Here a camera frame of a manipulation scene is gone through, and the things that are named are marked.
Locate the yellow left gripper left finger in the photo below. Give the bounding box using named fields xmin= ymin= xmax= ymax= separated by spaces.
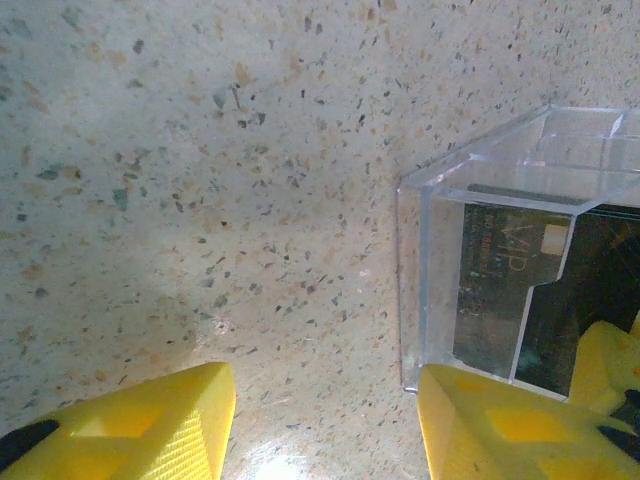
xmin=0 ymin=362 xmax=236 ymax=480

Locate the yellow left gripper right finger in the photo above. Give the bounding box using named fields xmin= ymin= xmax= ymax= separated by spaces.
xmin=417 ymin=363 xmax=640 ymax=480

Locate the black VIP card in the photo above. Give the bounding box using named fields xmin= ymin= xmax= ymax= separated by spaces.
xmin=452 ymin=183 xmax=640 ymax=401

